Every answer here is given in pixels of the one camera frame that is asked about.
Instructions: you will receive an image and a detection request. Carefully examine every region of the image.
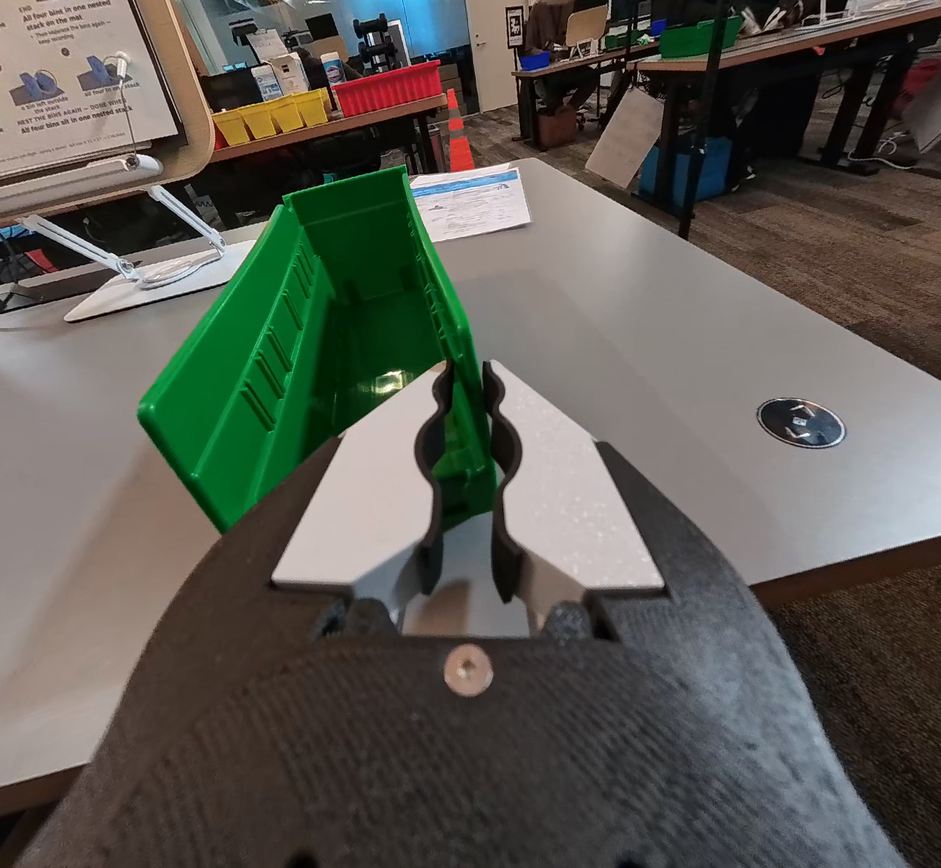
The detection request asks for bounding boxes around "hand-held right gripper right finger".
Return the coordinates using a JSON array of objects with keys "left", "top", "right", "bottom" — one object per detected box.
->
[{"left": 481, "top": 361, "right": 666, "bottom": 634}]

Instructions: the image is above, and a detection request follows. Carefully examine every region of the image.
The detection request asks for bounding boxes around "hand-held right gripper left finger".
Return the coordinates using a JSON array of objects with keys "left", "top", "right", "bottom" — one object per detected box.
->
[{"left": 271, "top": 361, "right": 453, "bottom": 630}]

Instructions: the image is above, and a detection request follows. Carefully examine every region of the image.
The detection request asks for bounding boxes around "green plastic bin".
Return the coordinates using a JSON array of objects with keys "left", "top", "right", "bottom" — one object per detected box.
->
[{"left": 137, "top": 166, "right": 495, "bottom": 534}]

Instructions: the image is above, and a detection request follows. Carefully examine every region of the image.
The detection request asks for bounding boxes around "grey desk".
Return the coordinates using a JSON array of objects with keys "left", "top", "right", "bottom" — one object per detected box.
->
[{"left": 0, "top": 158, "right": 941, "bottom": 803}]

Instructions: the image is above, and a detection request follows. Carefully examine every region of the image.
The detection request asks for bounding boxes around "printed paper sheet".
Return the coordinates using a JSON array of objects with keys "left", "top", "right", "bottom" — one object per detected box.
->
[{"left": 409, "top": 166, "right": 532, "bottom": 243}]

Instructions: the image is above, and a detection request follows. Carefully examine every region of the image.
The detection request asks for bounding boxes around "blue storage box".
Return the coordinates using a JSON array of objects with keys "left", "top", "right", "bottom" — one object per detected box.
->
[{"left": 640, "top": 136, "right": 736, "bottom": 201}]

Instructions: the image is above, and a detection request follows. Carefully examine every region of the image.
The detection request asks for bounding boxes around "white leaning board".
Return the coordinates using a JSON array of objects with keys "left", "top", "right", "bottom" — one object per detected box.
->
[{"left": 586, "top": 87, "right": 665, "bottom": 189}]

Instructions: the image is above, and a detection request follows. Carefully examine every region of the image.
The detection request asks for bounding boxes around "long wooden table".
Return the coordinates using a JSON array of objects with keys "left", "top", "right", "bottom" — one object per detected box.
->
[{"left": 213, "top": 92, "right": 446, "bottom": 163}]

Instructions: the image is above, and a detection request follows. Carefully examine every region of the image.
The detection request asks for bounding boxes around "orange traffic cone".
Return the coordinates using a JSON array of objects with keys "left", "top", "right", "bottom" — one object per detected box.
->
[{"left": 446, "top": 89, "right": 475, "bottom": 172}]

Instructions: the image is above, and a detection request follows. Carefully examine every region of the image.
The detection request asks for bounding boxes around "white cardboard box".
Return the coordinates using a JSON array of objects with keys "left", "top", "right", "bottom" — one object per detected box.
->
[{"left": 252, "top": 53, "right": 310, "bottom": 100}]

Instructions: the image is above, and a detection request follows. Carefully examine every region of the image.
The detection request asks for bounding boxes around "instruction board on white stand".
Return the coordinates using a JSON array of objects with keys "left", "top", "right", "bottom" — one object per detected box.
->
[{"left": 0, "top": 0, "right": 254, "bottom": 323}]

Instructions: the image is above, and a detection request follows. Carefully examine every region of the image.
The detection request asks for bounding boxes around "black dumbbell rack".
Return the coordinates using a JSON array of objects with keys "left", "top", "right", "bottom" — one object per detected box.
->
[{"left": 353, "top": 14, "right": 404, "bottom": 75}]

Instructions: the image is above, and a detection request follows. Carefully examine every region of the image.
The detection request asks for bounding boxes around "green bin on far table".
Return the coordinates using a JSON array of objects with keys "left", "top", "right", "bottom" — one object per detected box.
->
[{"left": 659, "top": 15, "right": 743, "bottom": 60}]

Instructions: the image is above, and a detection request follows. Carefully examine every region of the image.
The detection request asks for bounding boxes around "printed instruction sheet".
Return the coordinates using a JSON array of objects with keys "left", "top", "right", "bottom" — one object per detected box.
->
[{"left": 0, "top": 0, "right": 181, "bottom": 174}]

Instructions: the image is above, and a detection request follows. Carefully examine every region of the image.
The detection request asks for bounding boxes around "round desk cable grommet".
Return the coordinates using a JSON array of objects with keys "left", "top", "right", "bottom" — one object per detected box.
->
[{"left": 757, "top": 397, "right": 846, "bottom": 448}]

